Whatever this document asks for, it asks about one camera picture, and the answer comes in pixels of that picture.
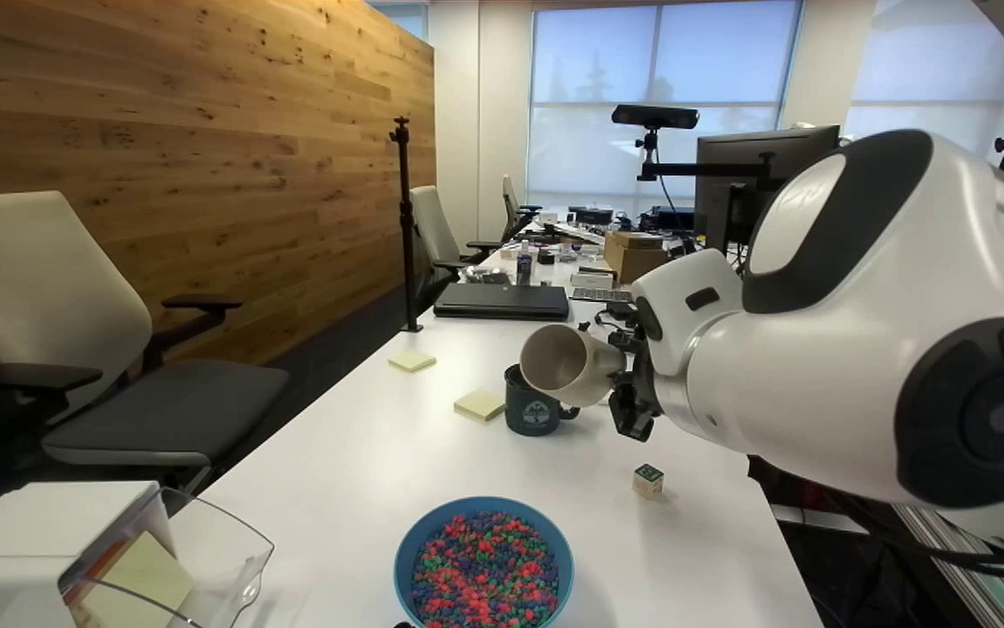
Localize blue bowl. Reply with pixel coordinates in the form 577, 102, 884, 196
392, 497, 577, 628

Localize white ceramic cup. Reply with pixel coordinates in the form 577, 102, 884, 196
515, 320, 627, 412

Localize brown cardboard box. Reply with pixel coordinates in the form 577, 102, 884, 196
599, 227, 669, 289

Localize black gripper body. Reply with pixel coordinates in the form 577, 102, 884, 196
602, 292, 669, 448

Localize yellow sticky note pad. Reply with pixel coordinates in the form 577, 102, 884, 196
386, 348, 441, 376
451, 389, 508, 423

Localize yellow notes in holder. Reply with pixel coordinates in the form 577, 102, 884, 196
79, 531, 200, 628

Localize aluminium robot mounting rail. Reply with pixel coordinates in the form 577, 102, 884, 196
896, 498, 1004, 628

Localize black camera stand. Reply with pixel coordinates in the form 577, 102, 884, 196
635, 127, 778, 189

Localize grey white office chair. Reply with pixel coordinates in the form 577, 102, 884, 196
0, 189, 294, 498

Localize black stereo camera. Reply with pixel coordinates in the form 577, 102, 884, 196
611, 102, 701, 134

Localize red blue beads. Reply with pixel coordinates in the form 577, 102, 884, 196
408, 511, 563, 628

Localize black empty tripod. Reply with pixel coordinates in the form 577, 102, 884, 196
386, 114, 429, 335

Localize small white green cube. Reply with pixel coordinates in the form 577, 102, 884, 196
630, 460, 665, 503

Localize dark grey laptop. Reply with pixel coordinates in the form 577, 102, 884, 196
429, 281, 572, 324

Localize black computer monitor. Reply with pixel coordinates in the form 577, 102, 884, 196
690, 121, 845, 252

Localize clear plastic note holder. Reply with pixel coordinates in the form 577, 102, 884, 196
57, 487, 281, 628

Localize dark teal speckled mug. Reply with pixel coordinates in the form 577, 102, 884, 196
502, 364, 583, 441

